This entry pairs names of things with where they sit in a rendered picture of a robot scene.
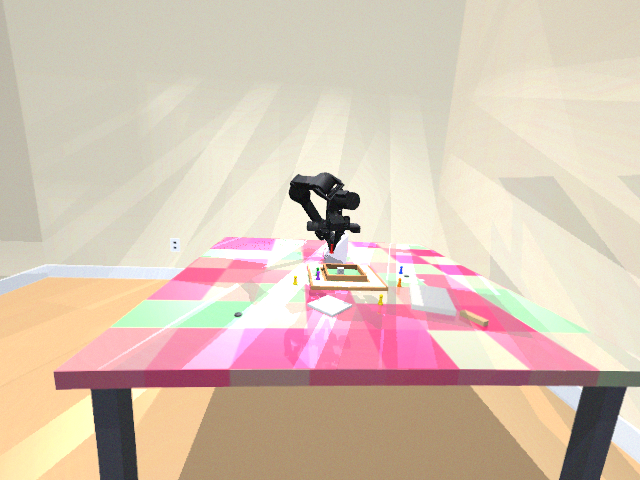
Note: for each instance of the beige rectangular bar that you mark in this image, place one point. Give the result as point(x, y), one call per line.
point(474, 318)

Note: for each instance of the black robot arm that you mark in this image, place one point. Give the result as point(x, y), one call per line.
point(322, 185)

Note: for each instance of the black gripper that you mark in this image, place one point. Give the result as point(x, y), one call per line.
point(314, 226)

